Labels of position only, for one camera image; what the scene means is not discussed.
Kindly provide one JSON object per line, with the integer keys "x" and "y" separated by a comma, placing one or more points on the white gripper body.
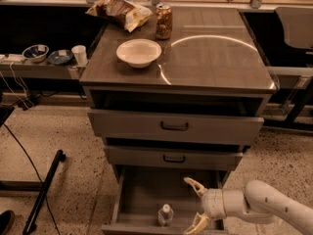
{"x": 212, "y": 203}

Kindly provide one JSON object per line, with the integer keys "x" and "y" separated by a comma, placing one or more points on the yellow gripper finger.
{"x": 198, "y": 188}
{"x": 200, "y": 222}

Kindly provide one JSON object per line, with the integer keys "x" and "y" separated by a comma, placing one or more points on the small clear plastic bottle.
{"x": 165, "y": 215}

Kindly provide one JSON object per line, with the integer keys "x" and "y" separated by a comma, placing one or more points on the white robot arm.
{"x": 258, "y": 203}

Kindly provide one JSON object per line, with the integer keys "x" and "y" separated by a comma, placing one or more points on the middle grey drawer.
{"x": 140, "y": 156}

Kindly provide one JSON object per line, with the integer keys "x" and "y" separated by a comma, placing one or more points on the grey drawer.
{"x": 175, "y": 127}
{"x": 140, "y": 156}

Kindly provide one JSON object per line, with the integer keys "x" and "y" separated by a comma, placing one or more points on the open bottom drawer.
{"x": 143, "y": 190}

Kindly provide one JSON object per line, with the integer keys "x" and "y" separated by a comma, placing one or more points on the grey drawer cabinet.
{"x": 208, "y": 67}

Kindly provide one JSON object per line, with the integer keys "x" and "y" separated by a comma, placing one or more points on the top grey drawer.
{"x": 175, "y": 127}

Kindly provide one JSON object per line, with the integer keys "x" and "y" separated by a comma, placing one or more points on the black stand leg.
{"x": 43, "y": 190}

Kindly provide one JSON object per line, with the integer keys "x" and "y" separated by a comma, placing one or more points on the white ceramic bowl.
{"x": 138, "y": 53}

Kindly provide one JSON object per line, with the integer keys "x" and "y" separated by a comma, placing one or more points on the patterned soda can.
{"x": 163, "y": 21}

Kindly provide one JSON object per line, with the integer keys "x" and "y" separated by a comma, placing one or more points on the white paper cup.
{"x": 79, "y": 52}

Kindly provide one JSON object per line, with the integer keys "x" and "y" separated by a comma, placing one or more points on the brown chip bag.
{"x": 125, "y": 13}

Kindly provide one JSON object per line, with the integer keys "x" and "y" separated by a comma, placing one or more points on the dark blue bowl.
{"x": 60, "y": 57}

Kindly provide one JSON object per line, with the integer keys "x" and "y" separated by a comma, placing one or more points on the black shoe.
{"x": 6, "y": 221}

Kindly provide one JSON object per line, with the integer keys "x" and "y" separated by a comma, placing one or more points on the white power strip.
{"x": 16, "y": 58}

